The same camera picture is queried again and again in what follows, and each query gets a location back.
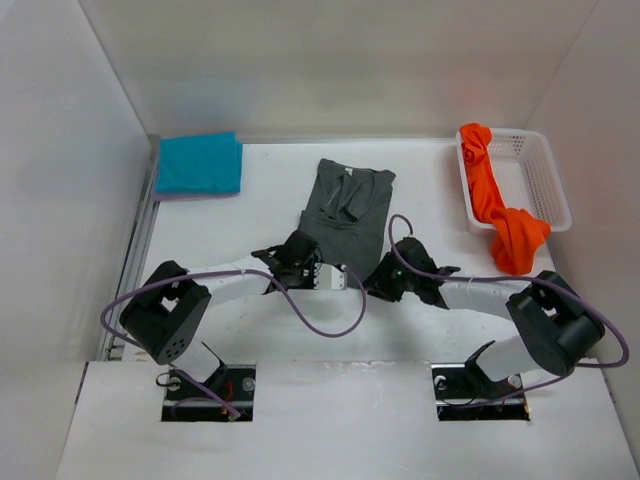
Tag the white plastic bin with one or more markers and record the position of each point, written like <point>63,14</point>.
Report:
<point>525,172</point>

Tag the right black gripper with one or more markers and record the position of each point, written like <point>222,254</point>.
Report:
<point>379,284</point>

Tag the orange t shirt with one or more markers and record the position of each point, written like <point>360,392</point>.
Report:
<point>518,233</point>

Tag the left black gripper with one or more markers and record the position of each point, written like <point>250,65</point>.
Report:
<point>312,266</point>

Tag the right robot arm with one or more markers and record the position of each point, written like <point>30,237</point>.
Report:
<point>553,332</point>

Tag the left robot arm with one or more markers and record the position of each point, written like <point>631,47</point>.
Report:
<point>164,321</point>

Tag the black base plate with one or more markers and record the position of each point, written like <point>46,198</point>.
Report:
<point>186,403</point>
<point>464,395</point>

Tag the teal t shirt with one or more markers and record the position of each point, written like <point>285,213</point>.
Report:
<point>202,165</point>

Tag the grey t shirt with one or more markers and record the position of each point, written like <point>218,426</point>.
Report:
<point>346,214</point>

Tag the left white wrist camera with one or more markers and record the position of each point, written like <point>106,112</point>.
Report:
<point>330,277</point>

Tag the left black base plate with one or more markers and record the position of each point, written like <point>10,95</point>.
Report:
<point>186,403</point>

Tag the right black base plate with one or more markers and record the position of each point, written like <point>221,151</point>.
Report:
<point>464,395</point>

